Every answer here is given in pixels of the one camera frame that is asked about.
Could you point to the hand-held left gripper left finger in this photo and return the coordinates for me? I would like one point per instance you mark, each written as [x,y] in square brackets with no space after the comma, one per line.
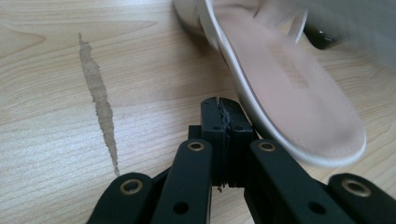
[213,130]

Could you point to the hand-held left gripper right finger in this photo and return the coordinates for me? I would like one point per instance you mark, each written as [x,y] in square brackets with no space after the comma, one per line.
[239,130]

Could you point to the red and black shoe rack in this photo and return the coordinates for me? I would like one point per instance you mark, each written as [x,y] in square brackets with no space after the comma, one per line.
[320,37]

